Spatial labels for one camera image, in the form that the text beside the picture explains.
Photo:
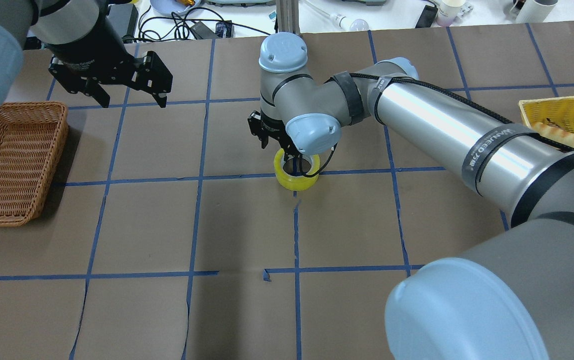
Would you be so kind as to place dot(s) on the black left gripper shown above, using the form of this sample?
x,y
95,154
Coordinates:
x,y
81,46

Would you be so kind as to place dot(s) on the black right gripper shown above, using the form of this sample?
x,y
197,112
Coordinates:
x,y
271,127

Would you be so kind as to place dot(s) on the yellow packing tape roll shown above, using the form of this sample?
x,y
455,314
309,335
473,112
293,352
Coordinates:
x,y
296,173

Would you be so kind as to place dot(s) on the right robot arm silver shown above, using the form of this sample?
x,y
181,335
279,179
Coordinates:
x,y
509,298

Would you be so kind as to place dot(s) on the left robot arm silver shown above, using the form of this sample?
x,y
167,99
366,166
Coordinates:
x,y
47,20

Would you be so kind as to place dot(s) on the blue plate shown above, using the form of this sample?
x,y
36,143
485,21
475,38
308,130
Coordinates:
x,y
179,7

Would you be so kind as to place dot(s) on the black power adapter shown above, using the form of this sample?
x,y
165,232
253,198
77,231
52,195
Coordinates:
x,y
200,31

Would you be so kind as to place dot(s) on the brown wicker basket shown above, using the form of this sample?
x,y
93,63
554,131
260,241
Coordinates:
x,y
32,139

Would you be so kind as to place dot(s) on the white paper cup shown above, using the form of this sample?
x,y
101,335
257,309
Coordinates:
x,y
448,10

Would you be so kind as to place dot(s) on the toy bread loaf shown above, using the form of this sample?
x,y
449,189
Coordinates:
x,y
554,133

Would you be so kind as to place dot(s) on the yellow plastic basket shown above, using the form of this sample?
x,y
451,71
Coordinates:
x,y
557,111

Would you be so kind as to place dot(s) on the aluminium frame post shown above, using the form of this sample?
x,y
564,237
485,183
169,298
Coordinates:
x,y
288,16

